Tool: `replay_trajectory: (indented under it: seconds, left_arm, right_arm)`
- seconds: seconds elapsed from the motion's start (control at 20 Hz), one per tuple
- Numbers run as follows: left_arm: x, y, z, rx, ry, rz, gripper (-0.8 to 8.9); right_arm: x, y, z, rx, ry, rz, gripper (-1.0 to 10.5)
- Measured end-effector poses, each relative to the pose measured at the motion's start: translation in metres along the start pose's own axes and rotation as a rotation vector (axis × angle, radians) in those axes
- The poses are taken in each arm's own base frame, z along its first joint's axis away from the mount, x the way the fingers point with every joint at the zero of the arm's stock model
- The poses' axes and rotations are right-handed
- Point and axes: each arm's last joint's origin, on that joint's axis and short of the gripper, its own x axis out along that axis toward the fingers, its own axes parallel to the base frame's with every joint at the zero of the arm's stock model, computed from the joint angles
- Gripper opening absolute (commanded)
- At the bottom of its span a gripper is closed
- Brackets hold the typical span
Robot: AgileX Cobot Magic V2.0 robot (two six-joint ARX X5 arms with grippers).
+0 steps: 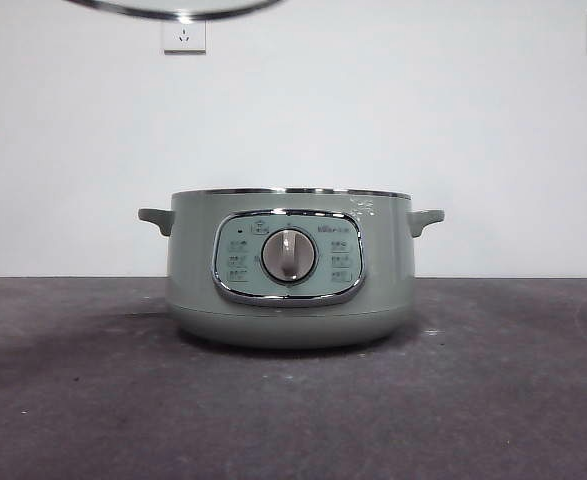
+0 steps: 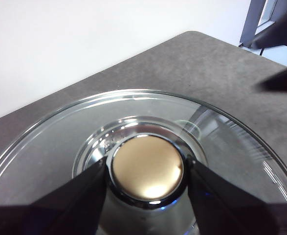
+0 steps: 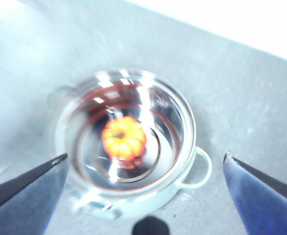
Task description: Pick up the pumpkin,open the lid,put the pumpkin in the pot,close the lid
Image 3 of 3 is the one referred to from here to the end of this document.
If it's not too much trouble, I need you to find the orange toy pumpkin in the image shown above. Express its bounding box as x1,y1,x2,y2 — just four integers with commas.
101,116,148,163

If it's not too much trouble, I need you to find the green electric cooking pot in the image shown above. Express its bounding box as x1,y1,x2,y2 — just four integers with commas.
46,70,212,220

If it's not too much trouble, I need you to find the black round object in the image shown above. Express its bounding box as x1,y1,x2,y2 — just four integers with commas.
132,216,171,235

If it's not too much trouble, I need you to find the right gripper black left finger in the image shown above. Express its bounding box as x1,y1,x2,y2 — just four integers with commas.
0,153,68,235

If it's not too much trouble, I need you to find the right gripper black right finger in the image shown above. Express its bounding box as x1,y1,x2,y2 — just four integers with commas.
222,151,287,235

